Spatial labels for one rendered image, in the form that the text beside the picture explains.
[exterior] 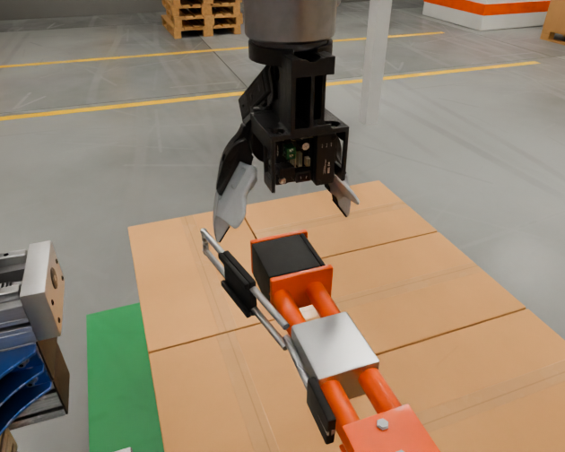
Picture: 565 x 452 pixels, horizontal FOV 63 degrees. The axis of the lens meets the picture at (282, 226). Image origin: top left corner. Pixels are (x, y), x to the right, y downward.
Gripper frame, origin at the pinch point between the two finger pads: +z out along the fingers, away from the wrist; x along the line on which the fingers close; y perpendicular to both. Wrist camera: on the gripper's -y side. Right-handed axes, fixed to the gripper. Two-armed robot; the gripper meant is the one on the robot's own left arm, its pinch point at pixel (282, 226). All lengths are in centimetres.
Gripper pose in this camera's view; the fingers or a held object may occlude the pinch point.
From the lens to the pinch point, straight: 51.4
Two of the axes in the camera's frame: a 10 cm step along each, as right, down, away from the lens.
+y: 3.4, 5.2, -7.9
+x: 9.4, -1.9, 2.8
